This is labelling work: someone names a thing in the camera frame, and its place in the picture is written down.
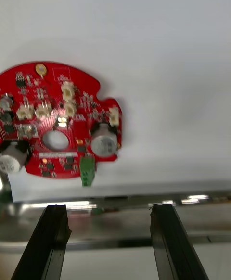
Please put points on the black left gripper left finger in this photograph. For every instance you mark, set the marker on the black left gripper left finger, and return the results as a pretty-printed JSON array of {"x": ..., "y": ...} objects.
[{"x": 47, "y": 241}]

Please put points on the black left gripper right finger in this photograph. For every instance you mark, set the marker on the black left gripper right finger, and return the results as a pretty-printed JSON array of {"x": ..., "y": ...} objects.
[{"x": 173, "y": 244}]

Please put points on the steel tray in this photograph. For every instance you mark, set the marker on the steel tray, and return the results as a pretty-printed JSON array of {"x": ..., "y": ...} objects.
[{"x": 115, "y": 224}]

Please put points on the round red circuit board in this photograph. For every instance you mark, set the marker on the round red circuit board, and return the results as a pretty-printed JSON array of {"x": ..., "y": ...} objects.
[{"x": 79, "y": 126}]

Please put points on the white sheet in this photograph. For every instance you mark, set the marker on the white sheet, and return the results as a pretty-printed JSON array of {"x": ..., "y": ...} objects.
[{"x": 156, "y": 68}]

